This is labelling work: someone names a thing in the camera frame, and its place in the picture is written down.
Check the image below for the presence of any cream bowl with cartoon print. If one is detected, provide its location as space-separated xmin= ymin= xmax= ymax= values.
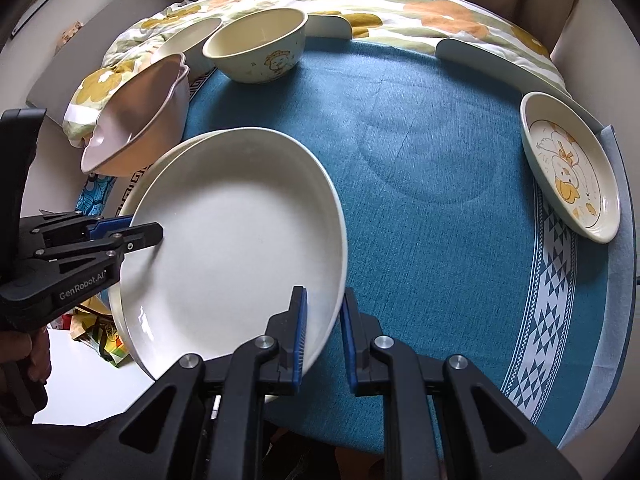
xmin=202 ymin=7 xmax=309 ymax=84

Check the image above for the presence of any cream plate with cartoon print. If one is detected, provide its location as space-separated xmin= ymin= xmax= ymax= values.
xmin=520 ymin=91 xmax=622 ymax=245

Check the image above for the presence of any colourful yellow bag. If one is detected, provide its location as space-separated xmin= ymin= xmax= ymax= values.
xmin=50 ymin=295 xmax=136 ymax=368

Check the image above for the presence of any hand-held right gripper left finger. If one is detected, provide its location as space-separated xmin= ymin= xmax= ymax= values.
xmin=65 ymin=285 xmax=308 ymax=480

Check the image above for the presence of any plain cream bowl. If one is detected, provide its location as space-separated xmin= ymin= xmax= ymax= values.
xmin=149 ymin=16 xmax=223 ymax=78

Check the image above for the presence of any floral quilt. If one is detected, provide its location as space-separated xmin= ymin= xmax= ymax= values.
xmin=62 ymin=0 xmax=573 ymax=148

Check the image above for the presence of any light blue cloth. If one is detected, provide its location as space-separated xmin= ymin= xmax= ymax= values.
xmin=555 ymin=125 xmax=639 ymax=448

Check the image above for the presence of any person's left hand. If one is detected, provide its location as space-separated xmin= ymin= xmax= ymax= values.
xmin=0 ymin=329 xmax=52 ymax=386

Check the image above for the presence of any pink bowl with handles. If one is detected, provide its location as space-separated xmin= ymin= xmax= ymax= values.
xmin=80 ymin=52 xmax=192 ymax=178

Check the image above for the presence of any blue patterned tablecloth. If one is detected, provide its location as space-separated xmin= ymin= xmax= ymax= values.
xmin=112 ymin=35 xmax=638 ymax=453

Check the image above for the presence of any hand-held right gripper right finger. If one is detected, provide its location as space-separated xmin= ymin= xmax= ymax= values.
xmin=340 ymin=287 xmax=583 ymax=480

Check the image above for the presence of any blue leaf print cloth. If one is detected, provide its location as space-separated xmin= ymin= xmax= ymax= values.
xmin=75 ymin=172 xmax=118 ymax=216

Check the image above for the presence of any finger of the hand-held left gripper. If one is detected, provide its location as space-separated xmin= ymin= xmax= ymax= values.
xmin=21 ymin=211 xmax=135 ymax=248
xmin=30 ymin=221 xmax=165 ymax=282

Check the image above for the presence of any white curved board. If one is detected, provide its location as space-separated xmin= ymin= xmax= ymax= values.
xmin=306 ymin=14 xmax=353 ymax=40
xmin=435 ymin=37 xmax=603 ymax=133

